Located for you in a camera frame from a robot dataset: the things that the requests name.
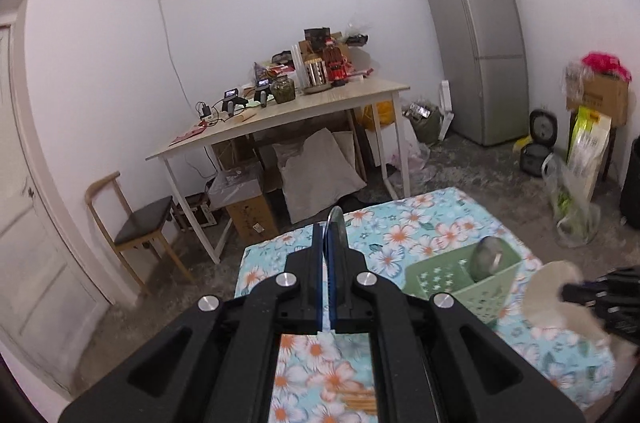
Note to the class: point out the metal spoon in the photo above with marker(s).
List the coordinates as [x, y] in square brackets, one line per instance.
[487, 258]
[334, 223]

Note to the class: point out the white wooden table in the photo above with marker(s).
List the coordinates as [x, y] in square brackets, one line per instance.
[320, 103]

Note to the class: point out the bundle of wooden chopsticks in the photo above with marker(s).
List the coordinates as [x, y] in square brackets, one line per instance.
[357, 400]

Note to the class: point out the red drink bottle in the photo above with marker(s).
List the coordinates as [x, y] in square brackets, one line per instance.
[336, 68]

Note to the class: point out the striped metal canister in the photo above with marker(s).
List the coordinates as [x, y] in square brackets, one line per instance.
[315, 73]

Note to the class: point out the brown cardboard box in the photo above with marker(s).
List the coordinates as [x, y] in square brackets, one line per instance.
[605, 98]

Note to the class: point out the cardboard box with label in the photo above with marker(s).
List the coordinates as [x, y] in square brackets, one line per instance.
[250, 218]

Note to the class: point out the green perforated utensil holder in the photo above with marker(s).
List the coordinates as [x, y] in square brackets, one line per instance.
[450, 283]

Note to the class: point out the glass jar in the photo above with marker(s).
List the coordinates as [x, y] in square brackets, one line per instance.
[283, 90]

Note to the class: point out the yellow plastic bag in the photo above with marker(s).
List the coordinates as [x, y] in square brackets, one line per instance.
[380, 113]

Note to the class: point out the clutter of packets and boxes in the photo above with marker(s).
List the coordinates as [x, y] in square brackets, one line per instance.
[320, 38]

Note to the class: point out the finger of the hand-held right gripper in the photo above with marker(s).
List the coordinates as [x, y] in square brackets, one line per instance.
[582, 293]

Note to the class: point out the black trash bin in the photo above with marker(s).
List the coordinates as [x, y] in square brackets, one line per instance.
[631, 188]

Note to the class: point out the silver refrigerator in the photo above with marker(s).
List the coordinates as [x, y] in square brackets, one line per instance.
[475, 53]

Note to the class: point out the floral blue blanket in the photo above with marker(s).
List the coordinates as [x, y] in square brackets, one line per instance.
[425, 223]

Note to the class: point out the black rice cooker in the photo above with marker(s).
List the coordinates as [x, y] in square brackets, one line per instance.
[542, 128]

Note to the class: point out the beige soup spoon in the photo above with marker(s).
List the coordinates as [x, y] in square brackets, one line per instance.
[545, 303]

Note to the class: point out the clear plastic bag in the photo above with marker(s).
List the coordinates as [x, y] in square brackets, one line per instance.
[235, 183]

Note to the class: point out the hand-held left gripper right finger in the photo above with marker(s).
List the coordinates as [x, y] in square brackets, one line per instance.
[336, 298]

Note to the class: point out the green sack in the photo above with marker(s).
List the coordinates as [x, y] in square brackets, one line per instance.
[425, 125]

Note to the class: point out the black handheld device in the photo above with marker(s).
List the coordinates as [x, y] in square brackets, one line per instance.
[235, 99]
[262, 93]

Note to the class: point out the power strip with charger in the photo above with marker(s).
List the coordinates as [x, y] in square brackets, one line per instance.
[207, 113]

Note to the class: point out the red paper sheet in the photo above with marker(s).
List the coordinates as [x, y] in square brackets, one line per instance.
[187, 135]

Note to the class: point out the plastic bag of greens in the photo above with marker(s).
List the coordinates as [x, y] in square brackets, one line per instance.
[570, 208]

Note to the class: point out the white panel door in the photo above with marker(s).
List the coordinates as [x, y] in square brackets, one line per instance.
[30, 228]

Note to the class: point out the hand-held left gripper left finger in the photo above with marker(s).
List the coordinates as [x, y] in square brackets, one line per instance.
[322, 293]

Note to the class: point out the yellow-green rice bag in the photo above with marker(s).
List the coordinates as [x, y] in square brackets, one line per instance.
[590, 148]

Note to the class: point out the dark wooden crate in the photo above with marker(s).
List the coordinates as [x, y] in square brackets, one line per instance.
[197, 213]

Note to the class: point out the grey sack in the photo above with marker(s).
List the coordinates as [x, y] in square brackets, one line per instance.
[315, 173]

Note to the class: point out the pale pink plastic bag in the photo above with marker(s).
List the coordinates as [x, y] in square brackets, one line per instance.
[412, 155]

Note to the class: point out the white leaning board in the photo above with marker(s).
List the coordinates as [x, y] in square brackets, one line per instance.
[445, 108]

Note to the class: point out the wooden chair with dark seat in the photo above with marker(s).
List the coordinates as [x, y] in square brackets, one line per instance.
[142, 223]

